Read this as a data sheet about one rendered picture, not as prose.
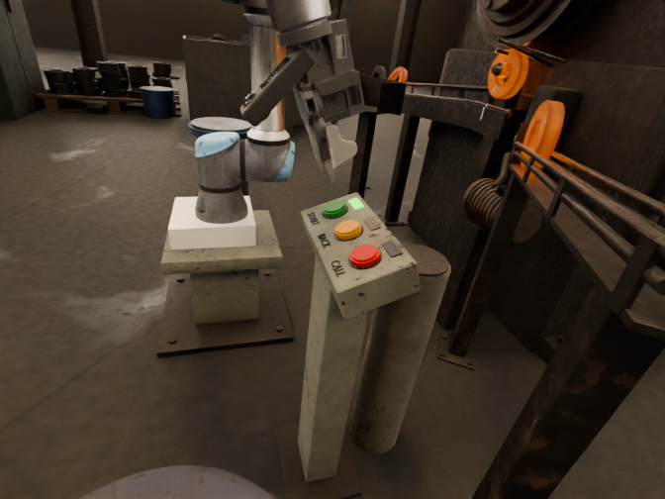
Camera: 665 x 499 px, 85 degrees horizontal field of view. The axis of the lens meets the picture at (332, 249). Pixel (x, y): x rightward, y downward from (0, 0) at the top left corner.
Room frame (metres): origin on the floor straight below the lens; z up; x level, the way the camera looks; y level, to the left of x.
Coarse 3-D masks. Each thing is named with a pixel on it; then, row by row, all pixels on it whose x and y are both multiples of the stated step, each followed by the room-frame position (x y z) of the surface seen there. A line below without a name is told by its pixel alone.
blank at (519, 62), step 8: (496, 56) 1.42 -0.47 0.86; (504, 56) 1.38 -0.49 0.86; (512, 56) 1.35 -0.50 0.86; (520, 56) 1.31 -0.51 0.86; (512, 64) 1.34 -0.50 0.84; (520, 64) 1.30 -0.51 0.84; (528, 64) 1.31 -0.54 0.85; (512, 72) 1.33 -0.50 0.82; (520, 72) 1.29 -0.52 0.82; (488, 80) 1.43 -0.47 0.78; (496, 80) 1.39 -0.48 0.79; (512, 80) 1.31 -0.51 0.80; (520, 80) 1.30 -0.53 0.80; (488, 88) 1.42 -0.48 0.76; (496, 88) 1.38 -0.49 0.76; (504, 88) 1.34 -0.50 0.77; (512, 88) 1.30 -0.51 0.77; (520, 88) 1.31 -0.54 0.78; (496, 96) 1.36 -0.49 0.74; (504, 96) 1.33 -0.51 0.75; (512, 96) 1.33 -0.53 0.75
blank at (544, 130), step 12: (540, 108) 0.91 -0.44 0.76; (552, 108) 0.85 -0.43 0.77; (540, 120) 0.88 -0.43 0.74; (552, 120) 0.83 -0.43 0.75; (528, 132) 0.94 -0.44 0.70; (540, 132) 0.84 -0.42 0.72; (552, 132) 0.82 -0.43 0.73; (528, 144) 0.91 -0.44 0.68; (540, 144) 0.82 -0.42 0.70; (552, 144) 0.81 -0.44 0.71; (528, 156) 0.86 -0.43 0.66; (540, 168) 0.84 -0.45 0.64
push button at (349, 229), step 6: (342, 222) 0.50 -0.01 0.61; (348, 222) 0.50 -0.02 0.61; (354, 222) 0.49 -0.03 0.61; (336, 228) 0.49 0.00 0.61; (342, 228) 0.48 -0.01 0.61; (348, 228) 0.48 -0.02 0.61; (354, 228) 0.48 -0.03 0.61; (360, 228) 0.48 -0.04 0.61; (336, 234) 0.47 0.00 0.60; (342, 234) 0.47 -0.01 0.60; (348, 234) 0.47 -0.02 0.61; (354, 234) 0.47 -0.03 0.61
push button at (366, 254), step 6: (360, 246) 0.43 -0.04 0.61; (366, 246) 0.43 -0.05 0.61; (372, 246) 0.43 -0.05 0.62; (354, 252) 0.42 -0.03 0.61; (360, 252) 0.41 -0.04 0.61; (366, 252) 0.41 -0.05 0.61; (372, 252) 0.41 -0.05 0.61; (378, 252) 0.41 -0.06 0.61; (354, 258) 0.40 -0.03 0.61; (360, 258) 0.40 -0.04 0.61; (366, 258) 0.40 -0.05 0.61; (372, 258) 0.40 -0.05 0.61; (378, 258) 0.41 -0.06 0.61; (354, 264) 0.40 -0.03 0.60; (360, 264) 0.40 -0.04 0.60; (366, 264) 0.40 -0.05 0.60
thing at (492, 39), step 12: (564, 0) 1.18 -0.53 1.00; (576, 0) 1.18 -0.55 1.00; (588, 0) 1.19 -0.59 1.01; (480, 12) 1.52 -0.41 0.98; (552, 12) 1.21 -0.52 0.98; (564, 12) 1.18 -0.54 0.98; (576, 12) 1.20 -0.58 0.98; (480, 24) 1.51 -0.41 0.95; (540, 24) 1.24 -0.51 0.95; (552, 24) 1.20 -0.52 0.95; (564, 24) 1.23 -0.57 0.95; (492, 36) 1.43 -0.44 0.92; (516, 36) 1.32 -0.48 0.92; (528, 36) 1.27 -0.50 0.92; (540, 36) 1.26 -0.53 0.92; (552, 36) 1.26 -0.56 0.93; (504, 48) 1.35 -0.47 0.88
